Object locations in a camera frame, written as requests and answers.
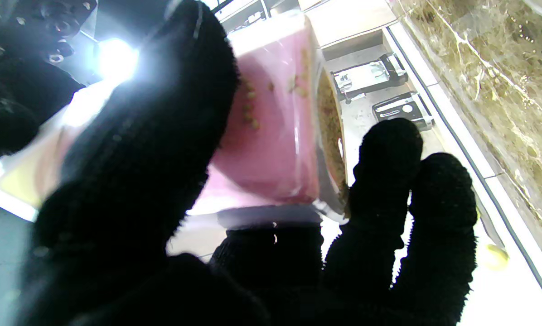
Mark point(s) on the tall wooden cabinet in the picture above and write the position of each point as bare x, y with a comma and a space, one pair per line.
343, 18

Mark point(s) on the black espresso machine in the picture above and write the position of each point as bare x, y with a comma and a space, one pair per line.
366, 77

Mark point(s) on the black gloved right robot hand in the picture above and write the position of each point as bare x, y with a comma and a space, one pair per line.
12, 99

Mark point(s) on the pink container with white lid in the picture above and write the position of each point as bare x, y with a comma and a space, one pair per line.
275, 136

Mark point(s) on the yellow fruit piece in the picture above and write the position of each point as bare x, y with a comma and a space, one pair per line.
497, 256

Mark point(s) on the black silver toaster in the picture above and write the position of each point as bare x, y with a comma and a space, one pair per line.
400, 111

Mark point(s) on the white square container lid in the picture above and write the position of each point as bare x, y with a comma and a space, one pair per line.
17, 181

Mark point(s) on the white base cabinet row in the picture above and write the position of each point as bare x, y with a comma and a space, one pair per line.
502, 290

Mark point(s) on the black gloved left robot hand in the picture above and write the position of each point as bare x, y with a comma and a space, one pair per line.
130, 181

